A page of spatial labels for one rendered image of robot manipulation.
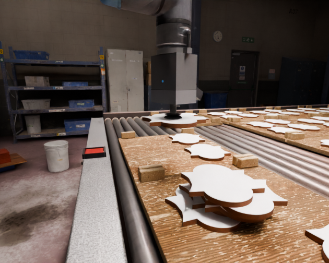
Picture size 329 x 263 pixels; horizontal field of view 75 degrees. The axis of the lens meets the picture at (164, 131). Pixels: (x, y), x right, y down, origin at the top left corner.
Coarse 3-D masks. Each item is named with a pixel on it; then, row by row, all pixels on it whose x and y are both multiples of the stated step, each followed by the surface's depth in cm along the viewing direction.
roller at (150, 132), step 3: (135, 117) 152; (138, 117) 152; (135, 120) 147; (138, 120) 142; (138, 123) 136; (141, 123) 132; (144, 123) 131; (141, 126) 127; (144, 126) 122; (147, 126) 121; (144, 129) 119; (147, 129) 114; (150, 129) 112; (147, 132) 112; (150, 132) 108; (153, 132) 106; (150, 135) 105; (153, 135) 102; (156, 135) 100
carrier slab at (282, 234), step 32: (160, 192) 44; (288, 192) 44; (160, 224) 34; (192, 224) 34; (256, 224) 34; (288, 224) 34; (320, 224) 34; (192, 256) 28; (224, 256) 28; (256, 256) 28; (288, 256) 28; (320, 256) 28
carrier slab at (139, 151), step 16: (128, 144) 80; (144, 144) 80; (160, 144) 80; (176, 144) 80; (208, 144) 80; (128, 160) 63; (144, 160) 63; (160, 160) 63; (176, 160) 63; (192, 160) 63; (224, 160) 63
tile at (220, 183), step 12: (204, 168) 44; (216, 168) 44; (228, 168) 44; (192, 180) 39; (204, 180) 39; (216, 180) 39; (228, 180) 39; (240, 180) 39; (192, 192) 35; (204, 192) 35; (216, 192) 34; (228, 192) 34; (240, 192) 34; (252, 192) 34; (264, 192) 36; (216, 204) 33; (228, 204) 32; (240, 204) 32
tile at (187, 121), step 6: (156, 114) 55; (162, 114) 55; (144, 120) 51; (150, 120) 48; (156, 120) 46; (162, 120) 46; (168, 120) 46; (174, 120) 46; (180, 120) 46; (186, 120) 46; (192, 120) 46; (198, 120) 48; (204, 120) 48; (168, 126) 43; (174, 126) 43; (180, 126) 43; (186, 126) 43; (192, 126) 44
